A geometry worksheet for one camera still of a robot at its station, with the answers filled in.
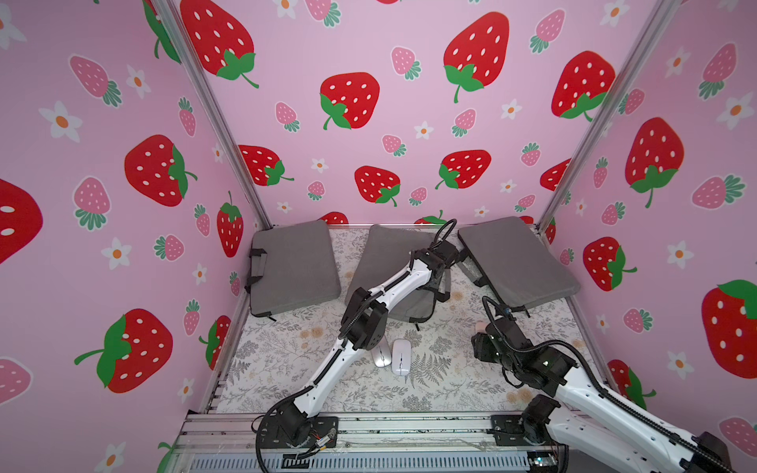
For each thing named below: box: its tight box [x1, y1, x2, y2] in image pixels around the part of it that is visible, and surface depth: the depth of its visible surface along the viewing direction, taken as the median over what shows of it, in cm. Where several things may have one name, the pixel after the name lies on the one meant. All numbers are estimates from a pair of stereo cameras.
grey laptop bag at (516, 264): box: [458, 216, 581, 310], surface depth 106 cm
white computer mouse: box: [391, 337, 413, 377], surface depth 87 cm
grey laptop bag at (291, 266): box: [244, 219, 342, 321], surface depth 108 cm
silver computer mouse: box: [370, 335, 393, 368], surface depth 87 cm
